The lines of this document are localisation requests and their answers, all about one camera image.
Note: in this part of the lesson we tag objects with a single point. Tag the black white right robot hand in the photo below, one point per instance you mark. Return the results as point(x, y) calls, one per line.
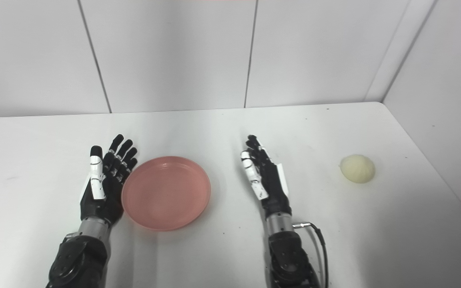
point(272, 184)

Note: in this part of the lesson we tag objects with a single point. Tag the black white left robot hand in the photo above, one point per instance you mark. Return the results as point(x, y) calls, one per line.
point(108, 188)

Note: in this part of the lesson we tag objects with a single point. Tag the pink round plate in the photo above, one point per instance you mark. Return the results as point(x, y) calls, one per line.
point(165, 193)

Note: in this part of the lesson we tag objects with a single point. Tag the white steamed bun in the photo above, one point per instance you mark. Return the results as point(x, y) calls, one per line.
point(357, 168)

